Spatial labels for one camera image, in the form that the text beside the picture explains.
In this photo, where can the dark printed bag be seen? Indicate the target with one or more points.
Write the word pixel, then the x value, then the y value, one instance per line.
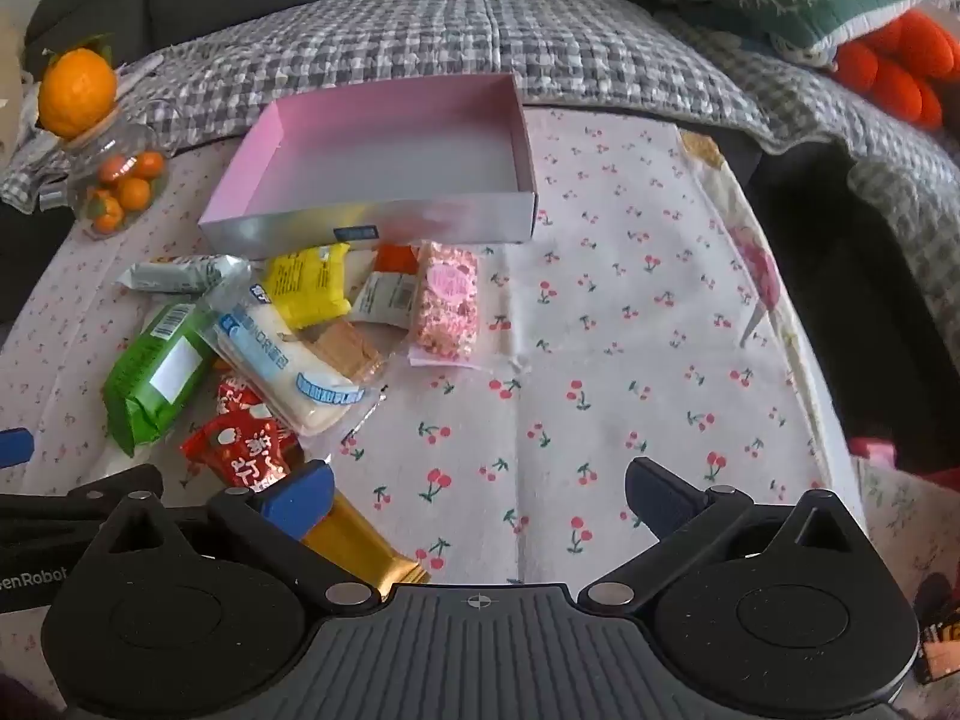
pixel 941 630

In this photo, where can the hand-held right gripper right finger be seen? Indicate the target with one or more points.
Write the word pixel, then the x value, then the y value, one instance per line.
pixel 664 499

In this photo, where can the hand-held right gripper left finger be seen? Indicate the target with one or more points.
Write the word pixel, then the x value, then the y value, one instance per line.
pixel 300 499

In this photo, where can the pink speckled clear snack packet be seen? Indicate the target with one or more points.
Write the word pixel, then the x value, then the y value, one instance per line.
pixel 446 300

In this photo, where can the orange plush toy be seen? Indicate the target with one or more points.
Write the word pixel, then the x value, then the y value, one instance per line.
pixel 892 67

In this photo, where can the cherry print cloth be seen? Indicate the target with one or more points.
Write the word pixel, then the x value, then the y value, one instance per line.
pixel 600 360

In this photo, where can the wooden teapot lid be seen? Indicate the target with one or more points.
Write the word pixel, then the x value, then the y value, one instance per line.
pixel 101 131

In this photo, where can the clear wafer cracker packet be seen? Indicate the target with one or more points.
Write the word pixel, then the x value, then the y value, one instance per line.
pixel 349 352

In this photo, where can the gold foil snack packet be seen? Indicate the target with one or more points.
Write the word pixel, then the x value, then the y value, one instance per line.
pixel 360 547

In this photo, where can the green snack packet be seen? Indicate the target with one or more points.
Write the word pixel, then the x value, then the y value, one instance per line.
pixel 150 382

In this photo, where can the white bread packet blue print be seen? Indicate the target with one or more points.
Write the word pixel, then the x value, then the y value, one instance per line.
pixel 285 367

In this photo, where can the large orange citrus fruit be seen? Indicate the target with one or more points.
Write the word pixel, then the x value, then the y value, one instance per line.
pixel 77 94

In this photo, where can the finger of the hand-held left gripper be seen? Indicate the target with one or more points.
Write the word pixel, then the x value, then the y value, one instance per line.
pixel 67 506
pixel 13 446

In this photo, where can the pale blue cookie packet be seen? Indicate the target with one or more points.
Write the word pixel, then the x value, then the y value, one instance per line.
pixel 180 274

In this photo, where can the cluster of small mandarins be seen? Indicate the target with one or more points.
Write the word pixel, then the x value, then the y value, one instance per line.
pixel 127 187

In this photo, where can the red snack packet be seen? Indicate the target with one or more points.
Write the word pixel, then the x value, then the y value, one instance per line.
pixel 240 401
pixel 240 454

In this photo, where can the pink cardboard box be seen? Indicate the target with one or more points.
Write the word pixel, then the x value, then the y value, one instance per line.
pixel 375 135

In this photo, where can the yellow snack packet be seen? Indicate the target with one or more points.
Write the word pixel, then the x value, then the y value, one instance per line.
pixel 307 285

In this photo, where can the pink object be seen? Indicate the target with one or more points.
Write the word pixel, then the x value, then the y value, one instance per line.
pixel 874 452

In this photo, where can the grey checkered quilted blanket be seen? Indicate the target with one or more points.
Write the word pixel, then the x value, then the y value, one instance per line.
pixel 450 30

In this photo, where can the glass teapot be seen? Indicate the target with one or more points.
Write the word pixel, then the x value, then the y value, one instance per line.
pixel 139 139

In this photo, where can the orange and white snack packet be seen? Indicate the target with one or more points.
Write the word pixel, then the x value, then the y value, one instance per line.
pixel 386 300
pixel 396 259

